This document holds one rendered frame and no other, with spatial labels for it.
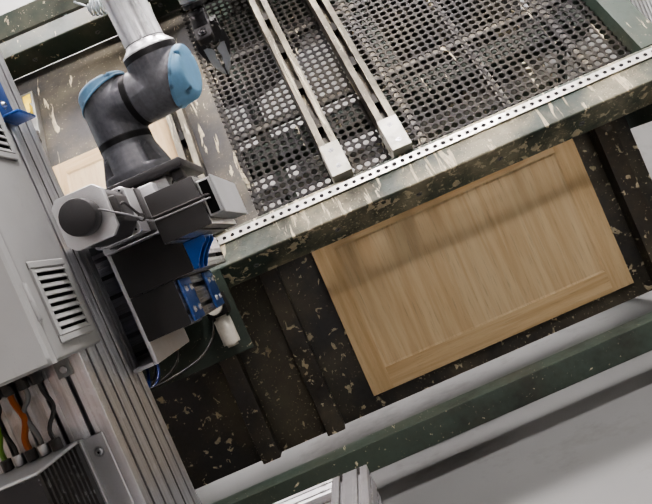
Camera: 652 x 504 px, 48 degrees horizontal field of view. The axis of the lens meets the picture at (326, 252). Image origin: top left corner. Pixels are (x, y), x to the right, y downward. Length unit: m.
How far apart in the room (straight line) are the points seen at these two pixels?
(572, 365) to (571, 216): 0.49
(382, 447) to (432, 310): 0.47
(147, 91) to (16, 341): 0.66
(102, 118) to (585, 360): 1.46
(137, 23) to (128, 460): 0.85
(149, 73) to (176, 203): 0.38
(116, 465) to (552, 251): 1.57
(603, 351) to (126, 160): 1.43
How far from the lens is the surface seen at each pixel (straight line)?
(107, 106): 1.59
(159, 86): 1.54
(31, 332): 1.07
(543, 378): 2.21
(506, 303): 2.38
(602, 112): 2.27
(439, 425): 2.17
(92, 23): 2.94
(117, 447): 1.29
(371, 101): 2.26
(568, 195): 2.43
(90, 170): 2.54
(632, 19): 2.46
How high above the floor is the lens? 0.77
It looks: 1 degrees down
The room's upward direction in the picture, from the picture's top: 24 degrees counter-clockwise
